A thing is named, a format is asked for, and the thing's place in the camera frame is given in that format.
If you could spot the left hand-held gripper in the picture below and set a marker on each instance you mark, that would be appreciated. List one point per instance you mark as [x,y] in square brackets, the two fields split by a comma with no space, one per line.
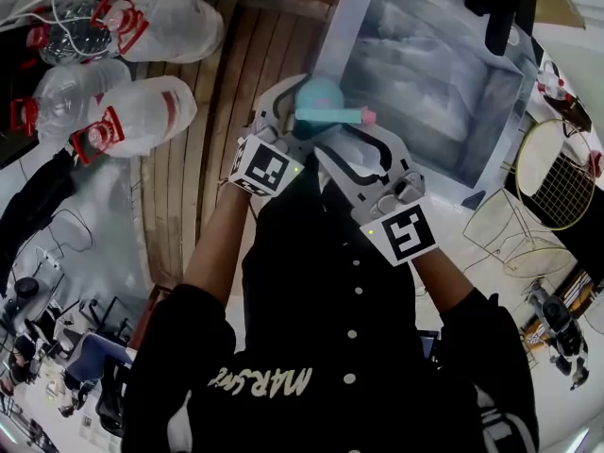
[264,168]

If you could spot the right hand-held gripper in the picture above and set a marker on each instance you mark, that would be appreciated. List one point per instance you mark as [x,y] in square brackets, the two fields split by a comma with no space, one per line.
[401,234]

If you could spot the teal spray bottle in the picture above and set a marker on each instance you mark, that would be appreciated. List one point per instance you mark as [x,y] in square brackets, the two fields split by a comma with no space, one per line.
[316,92]

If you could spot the teal pink spray head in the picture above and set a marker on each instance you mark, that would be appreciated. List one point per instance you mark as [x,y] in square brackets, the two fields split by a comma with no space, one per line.
[330,116]

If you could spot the person's left forearm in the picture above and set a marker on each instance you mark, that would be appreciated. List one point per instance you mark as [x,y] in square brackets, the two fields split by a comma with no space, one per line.
[217,253]

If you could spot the person's right forearm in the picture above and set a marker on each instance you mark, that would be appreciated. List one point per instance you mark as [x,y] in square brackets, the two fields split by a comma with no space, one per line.
[443,281]

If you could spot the wooden plank platform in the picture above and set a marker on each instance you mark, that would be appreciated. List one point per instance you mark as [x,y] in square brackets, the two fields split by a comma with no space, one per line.
[226,88]

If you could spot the grey marbled sink cabinet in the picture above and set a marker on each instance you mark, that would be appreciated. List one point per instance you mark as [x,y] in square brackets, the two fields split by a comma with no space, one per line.
[424,88]

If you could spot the person's black buttoned shirt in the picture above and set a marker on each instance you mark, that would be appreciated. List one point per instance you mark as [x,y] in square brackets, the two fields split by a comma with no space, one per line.
[321,323]

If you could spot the chrome round sink button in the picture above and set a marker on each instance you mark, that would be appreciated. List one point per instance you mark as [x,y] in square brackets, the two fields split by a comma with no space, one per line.
[513,36]

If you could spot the black faucet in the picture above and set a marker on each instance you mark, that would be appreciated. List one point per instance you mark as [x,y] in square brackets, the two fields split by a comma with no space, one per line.
[502,12]

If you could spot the dark brown bag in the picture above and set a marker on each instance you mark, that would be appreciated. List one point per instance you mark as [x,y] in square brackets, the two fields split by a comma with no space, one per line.
[573,111]

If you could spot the red white small jar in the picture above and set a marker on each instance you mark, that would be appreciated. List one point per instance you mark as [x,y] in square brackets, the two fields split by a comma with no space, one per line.
[597,161]

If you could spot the black glass cabinet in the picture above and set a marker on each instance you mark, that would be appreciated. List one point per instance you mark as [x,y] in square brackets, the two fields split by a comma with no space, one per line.
[590,234]

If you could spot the grey black machine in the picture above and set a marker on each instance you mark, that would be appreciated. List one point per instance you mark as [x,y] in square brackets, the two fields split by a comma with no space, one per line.
[559,319]

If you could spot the black steel cabinet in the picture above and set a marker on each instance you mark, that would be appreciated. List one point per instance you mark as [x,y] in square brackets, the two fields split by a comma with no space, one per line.
[14,111]

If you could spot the blue office chair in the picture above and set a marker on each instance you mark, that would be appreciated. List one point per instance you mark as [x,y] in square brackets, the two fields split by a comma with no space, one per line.
[99,354]

